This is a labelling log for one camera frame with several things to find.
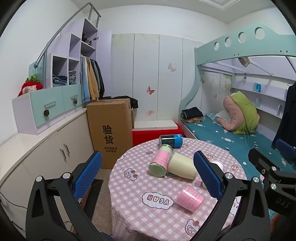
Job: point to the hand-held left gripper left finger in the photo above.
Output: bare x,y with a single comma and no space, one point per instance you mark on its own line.
89,172

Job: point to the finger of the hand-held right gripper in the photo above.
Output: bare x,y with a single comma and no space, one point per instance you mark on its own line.
256,158
285,147

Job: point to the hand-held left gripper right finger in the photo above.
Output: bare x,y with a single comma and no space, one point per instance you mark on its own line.
207,176

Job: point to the cream cup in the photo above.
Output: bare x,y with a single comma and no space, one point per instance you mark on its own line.
182,165

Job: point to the pink translucent cup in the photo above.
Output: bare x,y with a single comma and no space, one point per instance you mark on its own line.
190,198

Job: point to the pink cup with green rim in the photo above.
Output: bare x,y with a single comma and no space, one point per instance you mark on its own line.
161,157

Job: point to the blue and black can cup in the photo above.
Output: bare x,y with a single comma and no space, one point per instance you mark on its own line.
172,140

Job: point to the white cup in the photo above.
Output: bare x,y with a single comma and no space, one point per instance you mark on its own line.
218,165

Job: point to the small blue cup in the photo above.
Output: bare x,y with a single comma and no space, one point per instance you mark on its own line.
258,87

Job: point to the dark hanging garment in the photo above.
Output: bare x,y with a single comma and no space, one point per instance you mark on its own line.
286,111

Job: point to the teal printed bed sheet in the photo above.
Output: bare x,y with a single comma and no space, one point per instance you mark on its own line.
219,139

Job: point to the pink and green folded quilt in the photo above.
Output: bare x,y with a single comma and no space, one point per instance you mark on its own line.
245,113

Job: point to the tall cardboard box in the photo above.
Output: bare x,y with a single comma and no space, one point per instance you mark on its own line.
108,129

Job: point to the white low cabinet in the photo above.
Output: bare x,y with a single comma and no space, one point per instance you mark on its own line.
46,148

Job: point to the round table with pink cloth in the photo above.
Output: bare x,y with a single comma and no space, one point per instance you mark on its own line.
138,171

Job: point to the white pillow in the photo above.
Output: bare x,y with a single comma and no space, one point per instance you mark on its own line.
223,115

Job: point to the folded tan cloth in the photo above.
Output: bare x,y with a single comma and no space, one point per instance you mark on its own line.
193,120

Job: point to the folded dark clothes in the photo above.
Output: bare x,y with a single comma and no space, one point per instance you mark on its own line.
192,112

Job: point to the red storage box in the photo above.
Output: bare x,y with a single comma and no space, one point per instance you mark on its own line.
148,138

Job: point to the white board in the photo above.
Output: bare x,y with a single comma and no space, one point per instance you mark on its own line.
155,125

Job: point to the black bag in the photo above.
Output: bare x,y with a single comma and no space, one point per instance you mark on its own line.
133,102

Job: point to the teal drawer unit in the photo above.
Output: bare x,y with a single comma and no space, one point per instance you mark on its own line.
34,104

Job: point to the yellow hanging jacket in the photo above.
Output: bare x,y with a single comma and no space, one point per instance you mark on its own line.
92,81

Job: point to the light blue hanging shirt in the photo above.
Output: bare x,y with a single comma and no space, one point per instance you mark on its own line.
85,81

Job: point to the dark hanging clothes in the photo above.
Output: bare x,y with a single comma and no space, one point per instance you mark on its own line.
100,78

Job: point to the folded jeans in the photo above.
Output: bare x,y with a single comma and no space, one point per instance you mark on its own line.
60,80

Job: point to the folded grey clothes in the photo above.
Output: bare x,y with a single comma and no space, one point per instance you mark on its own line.
72,77

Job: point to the red strawberry plush toy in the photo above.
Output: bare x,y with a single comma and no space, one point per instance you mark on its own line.
30,87

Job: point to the white wardrobe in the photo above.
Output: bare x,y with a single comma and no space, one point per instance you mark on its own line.
148,69

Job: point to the teal bunk bed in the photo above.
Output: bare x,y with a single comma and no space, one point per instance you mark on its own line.
208,49

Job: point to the purple stair shelf cabinet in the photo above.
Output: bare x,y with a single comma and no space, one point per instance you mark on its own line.
74,44

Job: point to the dark clothes on shelf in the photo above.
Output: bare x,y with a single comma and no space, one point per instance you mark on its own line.
86,39

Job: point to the grey metal handrail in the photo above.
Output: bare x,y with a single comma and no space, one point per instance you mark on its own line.
57,32

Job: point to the butterfly wall sticker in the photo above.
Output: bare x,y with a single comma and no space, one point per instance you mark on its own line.
171,67
150,90
215,96

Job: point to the pink flower wall sticker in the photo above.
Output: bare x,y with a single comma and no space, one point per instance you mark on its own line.
150,112

